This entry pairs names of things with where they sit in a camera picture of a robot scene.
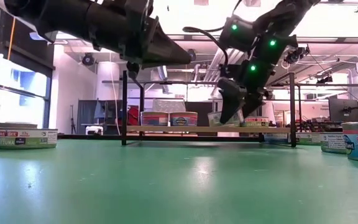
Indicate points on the grey cabinet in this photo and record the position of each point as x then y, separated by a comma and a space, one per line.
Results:
85, 116

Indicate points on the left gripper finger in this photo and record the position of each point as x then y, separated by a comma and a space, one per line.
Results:
166, 53

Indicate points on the small white box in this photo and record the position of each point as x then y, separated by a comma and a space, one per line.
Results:
93, 130

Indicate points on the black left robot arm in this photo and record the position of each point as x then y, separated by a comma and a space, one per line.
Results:
73, 21

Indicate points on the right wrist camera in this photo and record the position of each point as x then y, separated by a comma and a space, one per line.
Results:
227, 71

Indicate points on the red bag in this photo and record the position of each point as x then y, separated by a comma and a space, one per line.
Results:
134, 118

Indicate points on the dark computer monitor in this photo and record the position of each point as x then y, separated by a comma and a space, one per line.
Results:
346, 110

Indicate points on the black ceiling device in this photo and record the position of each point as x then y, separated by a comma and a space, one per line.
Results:
324, 80

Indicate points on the black frame wooden shelf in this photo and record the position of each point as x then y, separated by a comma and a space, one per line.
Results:
166, 129

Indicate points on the black screen panel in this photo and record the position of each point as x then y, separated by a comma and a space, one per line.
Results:
202, 107

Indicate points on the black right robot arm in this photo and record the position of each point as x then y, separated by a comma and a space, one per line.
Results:
284, 15

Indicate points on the white round column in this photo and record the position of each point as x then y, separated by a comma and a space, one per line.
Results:
107, 81

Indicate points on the grey speckled panel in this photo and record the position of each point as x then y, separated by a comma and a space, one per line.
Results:
169, 105

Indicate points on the long ceiling lamp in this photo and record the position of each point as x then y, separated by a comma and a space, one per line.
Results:
39, 36

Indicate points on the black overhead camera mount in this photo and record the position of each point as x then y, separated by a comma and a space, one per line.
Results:
300, 54

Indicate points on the dark equipment clutter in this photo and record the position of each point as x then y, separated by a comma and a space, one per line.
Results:
315, 125

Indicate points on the large bright window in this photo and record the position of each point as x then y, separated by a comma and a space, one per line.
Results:
17, 105

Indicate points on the thin dark stand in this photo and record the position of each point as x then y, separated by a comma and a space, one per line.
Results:
72, 121

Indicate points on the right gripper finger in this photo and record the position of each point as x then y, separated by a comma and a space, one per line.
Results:
230, 107
253, 104

